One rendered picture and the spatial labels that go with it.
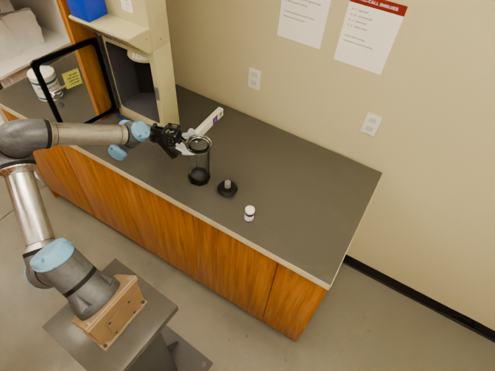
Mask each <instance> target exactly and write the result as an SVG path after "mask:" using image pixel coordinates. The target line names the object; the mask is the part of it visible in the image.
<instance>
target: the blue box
mask: <svg viewBox="0 0 495 371"><path fill-rule="evenodd" d="M66 1H67V3H68V6H69V9H70V12H71V15H72V16H74V17H76V18H79V19H82V20H84V21H87V22H88V23H90V22H92V21H94V20H96V19H98V18H101V17H102V16H104V15H107V14H108V11H107V8H106V5H105V0H66Z"/></svg>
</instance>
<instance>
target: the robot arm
mask: <svg viewBox="0 0 495 371"><path fill-rule="evenodd" d="M173 125H177V127H176V126H172V123H168V125H166V126H165V127H159V126H158V125H157V123H153V125H150V124H146V123H144V122H142V121H131V120H122V121H120V122H119V124H82V123H54V122H50V120H48V119H17V120H12V121H7V122H5V123H3V124H2V125H0V177H3V178H4V180H5V183H6V186H7V190H8V192H9V195H10V199H11V202H12V204H13V208H14V211H15V215H16V218H17V220H18V225H19V227H20V230H21V234H22V237H23V240H24V243H25V246H26V248H25V250H24V251H23V253H22V256H23V259H24V263H25V265H26V267H25V270H24V274H25V278H26V279H27V282H28V283H29V284H30V285H31V286H34V287H35V288H38V289H52V288H54V287H55V288H56V289H57V290H58V291H59V292H60V293H61V294H62V295H63V296H64V297H65V298H66V299H67V300H68V301H69V303H70V305H71V307H72V309H73V311H74V313H75V315H76V316H77V317H78V318H79V319H80V320H81V321H84V320H87V319H88V318H90V317H92V316H93V315H95V313H96V312H98V311H99V310H100V309H101V308H102V307H103V306H104V305H105V304H106V303H107V302H108V301H109V300H110V299H111V298H112V296H114V295H115V293H116V291H117V290H118V288H119V286H120V282H119V281H118V280H117V279H116V278H115V277H113V276H111V275H108V274H106V273H104V272H102V271H99V270H98V269H97V268H96V267H95V266H94V265H93V264H92V263H91V262H90V261H89V260H88V259H87V258H86V257H85V256H84V255H83V254H82V253H81V252H80V251H79V250H78V249H77V248H76V247H75V246H74V245H73V244H72V243H71V242H69V241H68V240H67V239H65V238H58V239H56V238H55V236H54V233H53V231H52V227H51V225H50V222H49V217H48V215H47V212H46V209H45V206H44V203H43V199H42V196H41V193H40V190H39V187H38V183H37V180H36V178H35V174H34V171H35V170H36V169H37V163H36V161H35V157H34V155H33V152H34V151H36V150H39V149H51V148H52V147H53V146H68V145H108V144H110V147H109V149H108V153H109V155H110V156H111V157H112V158H114V159H116V160H124V159H125V158H126V157H127V155H128V153H129V152H130V151H131V150H133V149H134V148H136V147H137V146H138V145H139V144H140V143H142V142H143V141H146V142H150V143H152V142H153V143H158V144H159V145H160V146H161V148H162V149H163V150H164V151H165V152H166V153H167V154H168V156H170V157H171V159H174V158H176V157H177V156H178V154H179V155H195V154H193V153H191V152H190V151H189V150H187V149H186V146H185V144H184V143H182V140H181V139H183V140H184V141H186V140H187V139H188V138H189V137H190V136H192V135H196V132H195V131H194V129H192V128H190V129H189V130H188V132H184V133H182V132H181V128H180V125H179V124H173Z"/></svg>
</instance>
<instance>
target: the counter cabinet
mask: <svg viewBox="0 0 495 371"><path fill-rule="evenodd" d="M33 155H34V157H35V161H36V163H37V168H38V171H39V172H40V173H41V175H42V177H43V179H44V180H45V182H46V184H47V185H48V187H49V188H50V190H51V192H52V193H53V195H54V196H55V198H58V197H59V196H62V197H64V198H65V199H67V200H68V201H70V202H72V203H74V204H75V205H76V206H78V207H80V208H82V209H83V210H84V211H86V212H88V213H89V214H91V215H92V216H95V217H96V218H98V219H99V220H101V221H102V222H104V223H105V224H107V225H109V226H110V227H112V228H113V229H115V230H117V231H119V232H120V233H121V234H123V235H125V236H126V237H128V238H129V239H131V240H133V241H134V242H136V243H137V244H140V245H141V246H142V247H144V248H146V249H147V250H149V251H150V252H152V253H154V254H155V255H157V256H158V257H160V258H162V259H164V260H165V261H166V262H168V263H170V264H171V265H173V266H175V267H176V268H178V269H179V270H181V271H182V272H185V273H186V274H187V275H189V276H191V277H192V278H194V279H195V280H197V281H199V282H201V283H202V284H203V285H205V286H207V287H209V288H210V289H212V290H213V291H215V292H216V293H218V294H220V295H221V296H223V297H224V298H226V299H227V300H230V301H231V302H232V303H234V304H236V305H237V306H239V307H240V308H242V309H244V310H246V311H247V312H248V313H250V314H252V315H253V316H255V317H257V318H258V319H260V320H262V321H263V322H265V323H266V324H268V325H269V326H271V327H272V328H275V329H276V330H277V331H279V332H281V333H282V334H284V335H285V336H287V337H289V338H291V339H292V340H293V341H295V342H297V341H298V340H299V338H300V336H301V334H302V333H303V331H304V329H305V327H306V326H307V324H308V323H309V321H310V319H311V318H312V316H313V314H314V312H315V311H316V309H317V307H318V306H319V304H320V302H321V300H322V299H323V297H324V295H325V294H326V292H327V291H328V290H327V289H325V288H323V287H321V286H319V285H317V284H316V283H314V282H312V281H310V280H308V279H307V278H305V277H303V276H302V275H299V274H298V273H296V272H294V271H292V270H291V269H289V268H287V267H285V266H283V265H282V264H280V263H278V262H276V261H274V260H273V259H271V258H269V257H267V256H266V255H263V254H262V253H260V252H258V251H257V250H255V249H253V248H251V247H249V246H248V245H246V244H244V243H242V242H240V241H238V240H237V239H235V238H233V237H231V236H229V235H228V234H226V233H224V232H222V231H221V230H219V229H217V228H215V227H213V226H212V225H210V224H208V223H206V222H204V221H203V220H201V219H199V218H197V217H196V216H193V215H192V214H190V213H188V212H186V211H185V210H183V209H181V208H179V207H178V206H176V205H174V204H172V203H171V202H168V201H167V200H165V199H163V198H161V197H160V196H158V195H156V194H154V193H152V192H151V191H148V190H147V189H145V188H143V187H141V186H140V185H138V184H136V183H134V182H133V181H131V180H129V179H127V178H126V177H123V176H122V175H120V174H118V173H116V172H115V171H113V170H111V169H109V168H108V167H106V166H103V165H102V164H101V163H98V162H97V161H95V160H93V159H91V158H90V157H88V156H86V155H84V154H83V153H81V152H78V151H77V150H75V149H73V148H71V147H70V146H53V147H52V148H51V149H39V150H36V151H34V152H33Z"/></svg>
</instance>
